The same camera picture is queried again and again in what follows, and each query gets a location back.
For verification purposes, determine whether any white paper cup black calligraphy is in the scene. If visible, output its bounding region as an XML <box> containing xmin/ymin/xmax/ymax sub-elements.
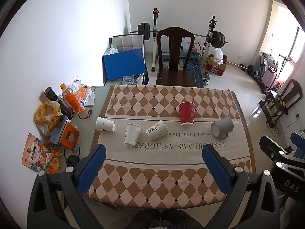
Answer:
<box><xmin>145</xmin><ymin>120</ymin><xmax>169</xmax><ymax>141</ymax></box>

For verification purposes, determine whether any white paper cup leftmost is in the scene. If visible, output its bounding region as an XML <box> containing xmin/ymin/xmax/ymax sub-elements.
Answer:
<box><xmin>96</xmin><ymin>117</ymin><xmax>115</xmax><ymax>133</ymax></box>

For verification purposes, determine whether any white paper cup middle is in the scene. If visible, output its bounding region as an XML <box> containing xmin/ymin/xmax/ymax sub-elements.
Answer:
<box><xmin>124</xmin><ymin>123</ymin><xmax>142</xmax><ymax>146</ymax></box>

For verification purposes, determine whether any red ribbed paper cup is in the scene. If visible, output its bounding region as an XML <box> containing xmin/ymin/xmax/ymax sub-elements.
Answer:
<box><xmin>178</xmin><ymin>102</ymin><xmax>195</xmax><ymax>126</ymax></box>

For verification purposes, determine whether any dark wooden side chair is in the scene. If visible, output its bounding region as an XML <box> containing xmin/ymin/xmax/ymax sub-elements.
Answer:
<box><xmin>259</xmin><ymin>79</ymin><xmax>303</xmax><ymax>128</ymax></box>

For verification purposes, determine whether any black round puck device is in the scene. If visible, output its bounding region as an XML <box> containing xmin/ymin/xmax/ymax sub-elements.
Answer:
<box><xmin>66</xmin><ymin>155</ymin><xmax>80</xmax><ymax>168</ymax></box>

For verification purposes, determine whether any colourful snack packet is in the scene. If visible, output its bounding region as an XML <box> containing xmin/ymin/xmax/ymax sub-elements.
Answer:
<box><xmin>21</xmin><ymin>133</ymin><xmax>63</xmax><ymax>174</ymax></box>

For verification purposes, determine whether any orange box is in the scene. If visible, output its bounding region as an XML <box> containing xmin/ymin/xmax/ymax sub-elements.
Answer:
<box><xmin>59</xmin><ymin>123</ymin><xmax>80</xmax><ymax>150</ymax></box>

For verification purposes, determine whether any grey ribbed mug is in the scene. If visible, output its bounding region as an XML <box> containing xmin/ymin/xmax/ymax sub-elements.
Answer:
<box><xmin>211</xmin><ymin>117</ymin><xmax>234</xmax><ymax>139</ymax></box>

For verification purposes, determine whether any small barbell on floor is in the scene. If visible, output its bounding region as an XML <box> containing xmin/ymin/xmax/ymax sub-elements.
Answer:
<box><xmin>227</xmin><ymin>61</ymin><xmax>254</xmax><ymax>76</ymax></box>

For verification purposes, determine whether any yellow plastic bag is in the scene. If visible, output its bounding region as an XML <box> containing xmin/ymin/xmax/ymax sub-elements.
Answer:
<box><xmin>34</xmin><ymin>100</ymin><xmax>61</xmax><ymax>136</ymax></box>

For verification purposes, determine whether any orange drink bottle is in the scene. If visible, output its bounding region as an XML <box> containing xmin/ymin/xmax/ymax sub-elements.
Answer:
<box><xmin>60</xmin><ymin>83</ymin><xmax>85</xmax><ymax>115</ymax></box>

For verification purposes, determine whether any orange white snack wrapper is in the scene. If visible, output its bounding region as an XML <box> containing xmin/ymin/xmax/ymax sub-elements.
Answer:
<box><xmin>69</xmin><ymin>80</ymin><xmax>95</xmax><ymax>106</ymax></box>

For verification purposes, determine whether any black cylindrical speaker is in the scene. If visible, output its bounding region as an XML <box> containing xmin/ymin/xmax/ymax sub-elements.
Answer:
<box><xmin>44</xmin><ymin>87</ymin><xmax>58</xmax><ymax>101</ymax></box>

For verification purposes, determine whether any red cardboard box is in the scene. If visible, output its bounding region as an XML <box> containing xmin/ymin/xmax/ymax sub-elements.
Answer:
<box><xmin>205</xmin><ymin>54</ymin><xmax>227</xmax><ymax>77</ymax></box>

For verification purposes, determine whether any checkered beige table mat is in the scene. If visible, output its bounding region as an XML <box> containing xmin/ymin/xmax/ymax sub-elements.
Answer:
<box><xmin>88</xmin><ymin>85</ymin><xmax>256</xmax><ymax>208</ymax></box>

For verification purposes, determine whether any barbell with black plates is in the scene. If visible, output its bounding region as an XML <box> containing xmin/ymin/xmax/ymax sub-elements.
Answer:
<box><xmin>130</xmin><ymin>22</ymin><xmax>227</xmax><ymax>49</ymax></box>

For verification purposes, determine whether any dark wooden dining chair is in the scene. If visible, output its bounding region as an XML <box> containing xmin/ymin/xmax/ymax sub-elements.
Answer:
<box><xmin>156</xmin><ymin>37</ymin><xmax>197</xmax><ymax>87</ymax></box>

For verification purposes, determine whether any white squat rack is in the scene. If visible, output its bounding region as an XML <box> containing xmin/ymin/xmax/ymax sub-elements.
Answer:
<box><xmin>150</xmin><ymin>7</ymin><xmax>217</xmax><ymax>71</ymax></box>

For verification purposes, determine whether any blue flat board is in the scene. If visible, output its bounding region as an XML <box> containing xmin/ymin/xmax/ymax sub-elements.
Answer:
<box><xmin>103</xmin><ymin>49</ymin><xmax>146</xmax><ymax>81</ymax></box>

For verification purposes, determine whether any white padded chair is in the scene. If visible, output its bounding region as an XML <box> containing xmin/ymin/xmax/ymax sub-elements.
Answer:
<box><xmin>110</xmin><ymin>34</ymin><xmax>145</xmax><ymax>52</ymax></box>

